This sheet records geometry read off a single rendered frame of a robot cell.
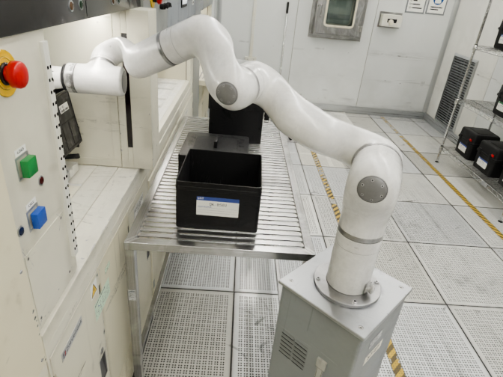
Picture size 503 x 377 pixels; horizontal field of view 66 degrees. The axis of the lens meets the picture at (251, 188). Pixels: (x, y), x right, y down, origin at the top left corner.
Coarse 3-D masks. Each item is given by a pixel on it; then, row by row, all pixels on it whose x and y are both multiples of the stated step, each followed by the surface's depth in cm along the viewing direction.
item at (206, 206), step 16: (192, 160) 149; (208, 160) 149; (224, 160) 149; (240, 160) 148; (256, 160) 148; (192, 176) 152; (208, 176) 152; (224, 176) 152; (240, 176) 152; (256, 176) 151; (176, 192) 125; (192, 192) 125; (208, 192) 124; (224, 192) 124; (240, 192) 124; (256, 192) 124; (176, 208) 128; (192, 208) 127; (208, 208) 127; (224, 208) 127; (240, 208) 127; (256, 208) 127; (176, 224) 131; (192, 224) 130; (208, 224) 130; (224, 224) 130; (240, 224) 130; (256, 224) 130
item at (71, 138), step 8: (56, 88) 124; (56, 96) 117; (64, 96) 122; (64, 104) 121; (64, 112) 121; (72, 112) 126; (64, 120) 121; (72, 120) 126; (64, 128) 120; (72, 128) 125; (64, 136) 120; (72, 136) 125; (80, 136) 131; (64, 144) 120; (72, 144) 125; (64, 152) 120
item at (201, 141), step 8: (192, 136) 178; (200, 136) 179; (208, 136) 180; (216, 136) 172; (224, 136) 182; (232, 136) 183; (240, 136) 184; (184, 144) 168; (192, 144) 169; (200, 144) 170; (208, 144) 171; (216, 144) 167; (224, 144) 172; (232, 144) 173; (240, 144) 174; (248, 144) 175; (184, 152) 161; (240, 152) 167; (248, 152) 168
